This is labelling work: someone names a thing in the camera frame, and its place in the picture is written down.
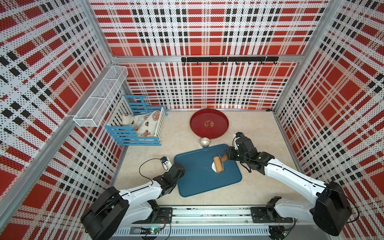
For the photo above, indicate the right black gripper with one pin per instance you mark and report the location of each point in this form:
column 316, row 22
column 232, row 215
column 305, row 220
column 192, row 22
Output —
column 230, row 155

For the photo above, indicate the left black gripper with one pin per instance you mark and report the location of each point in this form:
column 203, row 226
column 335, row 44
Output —
column 182, row 174

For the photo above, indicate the wooden rolling pin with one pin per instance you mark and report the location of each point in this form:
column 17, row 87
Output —
column 218, row 163

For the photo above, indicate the white dough piece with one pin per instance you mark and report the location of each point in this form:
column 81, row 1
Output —
column 214, row 167

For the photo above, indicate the teal plastic tray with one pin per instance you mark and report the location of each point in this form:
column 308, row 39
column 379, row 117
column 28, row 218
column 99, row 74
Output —
column 200, row 177

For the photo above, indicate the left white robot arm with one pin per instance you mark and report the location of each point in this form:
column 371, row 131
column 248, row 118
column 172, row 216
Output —
column 113, row 207

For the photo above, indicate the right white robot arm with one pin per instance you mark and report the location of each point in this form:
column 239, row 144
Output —
column 326, row 204

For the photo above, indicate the round red tray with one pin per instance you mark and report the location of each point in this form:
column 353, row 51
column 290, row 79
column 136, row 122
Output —
column 209, row 123

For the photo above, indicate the green circuit board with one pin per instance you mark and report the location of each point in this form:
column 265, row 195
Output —
column 150, row 231

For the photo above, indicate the baby doll in crib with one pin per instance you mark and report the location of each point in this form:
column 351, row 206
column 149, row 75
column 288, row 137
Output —
column 144, row 125

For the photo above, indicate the blue white toy crib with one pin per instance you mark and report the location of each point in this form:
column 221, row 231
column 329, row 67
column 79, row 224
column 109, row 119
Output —
column 125, row 135

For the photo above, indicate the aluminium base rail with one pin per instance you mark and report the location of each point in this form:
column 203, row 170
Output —
column 212, row 221

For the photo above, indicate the black wall hook rail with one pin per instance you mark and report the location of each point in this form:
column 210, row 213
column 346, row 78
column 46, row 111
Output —
column 229, row 59

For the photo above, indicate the white wire mesh basket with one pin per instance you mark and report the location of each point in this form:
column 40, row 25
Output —
column 93, row 111

